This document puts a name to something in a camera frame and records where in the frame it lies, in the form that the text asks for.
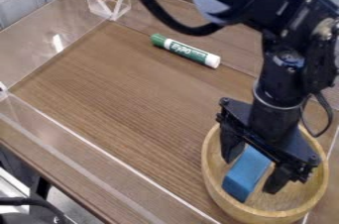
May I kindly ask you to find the black cable lower left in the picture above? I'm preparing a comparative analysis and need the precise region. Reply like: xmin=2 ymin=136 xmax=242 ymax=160
xmin=0 ymin=196 xmax=68 ymax=224

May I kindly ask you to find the brown wooden bowl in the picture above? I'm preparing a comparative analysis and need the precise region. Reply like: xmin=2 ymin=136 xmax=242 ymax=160
xmin=202 ymin=125 xmax=330 ymax=224

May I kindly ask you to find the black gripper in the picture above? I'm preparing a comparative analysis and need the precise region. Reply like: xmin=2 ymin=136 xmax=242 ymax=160
xmin=217 ymin=85 xmax=321 ymax=194

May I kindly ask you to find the blue rectangular block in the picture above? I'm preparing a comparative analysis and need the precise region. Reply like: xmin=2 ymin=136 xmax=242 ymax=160
xmin=222 ymin=147 xmax=271 ymax=203

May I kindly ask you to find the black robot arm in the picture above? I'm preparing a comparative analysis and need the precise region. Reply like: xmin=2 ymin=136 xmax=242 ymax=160
xmin=194 ymin=0 xmax=339 ymax=194

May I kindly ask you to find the green Expo marker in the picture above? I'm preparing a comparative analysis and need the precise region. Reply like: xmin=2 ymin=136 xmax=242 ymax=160
xmin=150 ymin=34 xmax=222 ymax=68

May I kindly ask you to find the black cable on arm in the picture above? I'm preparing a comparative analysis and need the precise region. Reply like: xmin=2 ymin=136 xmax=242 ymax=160
xmin=299 ymin=91 xmax=335 ymax=139

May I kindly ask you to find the clear acrylic corner bracket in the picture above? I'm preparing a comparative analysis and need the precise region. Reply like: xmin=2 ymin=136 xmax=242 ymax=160
xmin=86 ymin=0 xmax=131 ymax=21

